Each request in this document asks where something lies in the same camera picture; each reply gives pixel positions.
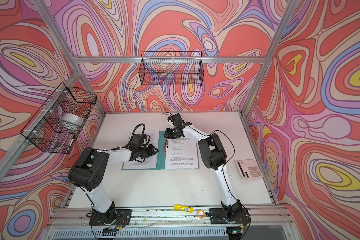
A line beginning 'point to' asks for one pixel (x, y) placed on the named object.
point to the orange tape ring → (200, 214)
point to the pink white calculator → (248, 168)
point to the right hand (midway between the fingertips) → (167, 138)
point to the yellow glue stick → (183, 208)
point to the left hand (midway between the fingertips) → (159, 149)
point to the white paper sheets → (182, 153)
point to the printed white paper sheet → (150, 162)
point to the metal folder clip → (165, 146)
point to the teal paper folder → (161, 157)
